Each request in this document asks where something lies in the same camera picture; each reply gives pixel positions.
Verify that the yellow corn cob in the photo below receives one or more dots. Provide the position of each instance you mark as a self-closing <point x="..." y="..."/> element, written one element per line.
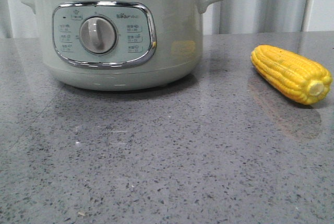
<point x="296" y="77"/>

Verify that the pale green electric cooking pot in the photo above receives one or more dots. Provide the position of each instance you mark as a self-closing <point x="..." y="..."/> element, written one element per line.
<point x="119" y="45"/>

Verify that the white pleated curtain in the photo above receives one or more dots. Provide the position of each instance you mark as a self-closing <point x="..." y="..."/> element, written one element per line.
<point x="228" y="16"/>

